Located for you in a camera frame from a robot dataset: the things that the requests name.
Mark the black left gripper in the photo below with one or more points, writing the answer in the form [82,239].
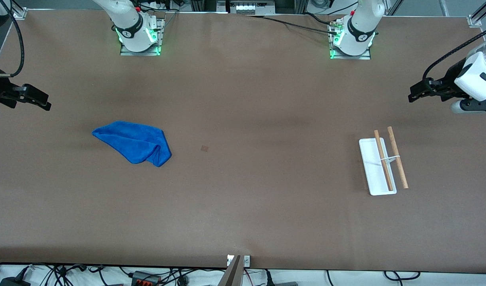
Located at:
[450,78]

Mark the blue microfibre towel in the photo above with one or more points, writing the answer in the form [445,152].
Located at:
[135,143]

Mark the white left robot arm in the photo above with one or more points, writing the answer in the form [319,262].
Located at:
[356,39]

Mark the white rack with wooden rods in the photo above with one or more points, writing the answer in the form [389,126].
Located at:
[376,182]

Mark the black power adapter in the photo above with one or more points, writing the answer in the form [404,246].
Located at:
[12,282]

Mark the white socket strip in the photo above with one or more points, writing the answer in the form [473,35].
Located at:
[251,7]

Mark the power strip with orange switches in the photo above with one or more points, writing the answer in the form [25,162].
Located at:
[145,278]

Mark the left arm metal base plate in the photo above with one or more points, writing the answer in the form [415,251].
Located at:
[352,57]

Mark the aluminium corner bracket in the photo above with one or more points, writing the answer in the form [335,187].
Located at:
[20,13]
[475,20]

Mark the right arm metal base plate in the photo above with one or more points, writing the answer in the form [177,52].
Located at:
[141,53]

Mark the silver metal bracket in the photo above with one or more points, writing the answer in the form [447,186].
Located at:
[247,261]

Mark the brown camera post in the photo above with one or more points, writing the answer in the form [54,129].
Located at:
[232,276]

